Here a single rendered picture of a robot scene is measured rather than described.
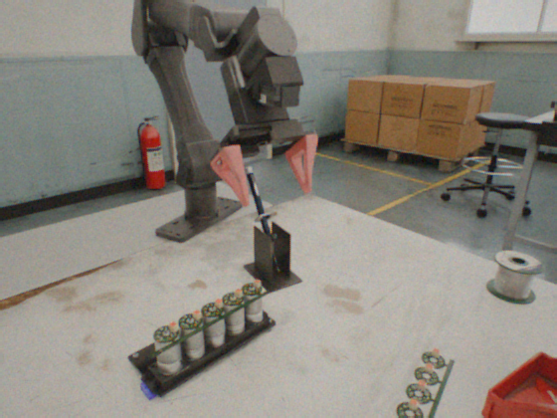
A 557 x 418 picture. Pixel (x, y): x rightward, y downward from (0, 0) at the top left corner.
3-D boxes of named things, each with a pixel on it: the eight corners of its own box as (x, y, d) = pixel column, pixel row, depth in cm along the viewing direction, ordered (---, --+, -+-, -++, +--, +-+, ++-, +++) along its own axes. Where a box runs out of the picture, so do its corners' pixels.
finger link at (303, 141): (333, 183, 54) (313, 119, 55) (288, 192, 51) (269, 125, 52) (309, 196, 60) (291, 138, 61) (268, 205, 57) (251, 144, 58)
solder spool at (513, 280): (491, 301, 54) (499, 269, 52) (481, 277, 60) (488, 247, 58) (542, 308, 53) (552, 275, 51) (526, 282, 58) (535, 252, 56)
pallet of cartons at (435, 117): (339, 150, 419) (344, 79, 390) (377, 137, 473) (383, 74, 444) (454, 174, 343) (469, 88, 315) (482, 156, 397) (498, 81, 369)
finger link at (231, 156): (290, 192, 51) (270, 124, 52) (240, 203, 47) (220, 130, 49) (269, 204, 57) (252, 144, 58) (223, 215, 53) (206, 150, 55)
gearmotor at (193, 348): (178, 357, 43) (173, 319, 41) (197, 346, 44) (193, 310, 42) (190, 370, 41) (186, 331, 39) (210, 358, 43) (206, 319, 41)
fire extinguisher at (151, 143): (143, 185, 313) (133, 116, 292) (161, 181, 322) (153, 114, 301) (151, 190, 302) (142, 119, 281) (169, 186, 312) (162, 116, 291)
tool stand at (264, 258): (282, 286, 64) (264, 221, 66) (312, 280, 56) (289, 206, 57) (251, 296, 61) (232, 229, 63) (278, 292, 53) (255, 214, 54)
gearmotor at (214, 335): (200, 344, 44) (196, 308, 43) (217, 334, 46) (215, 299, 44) (212, 356, 43) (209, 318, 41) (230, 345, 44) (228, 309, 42)
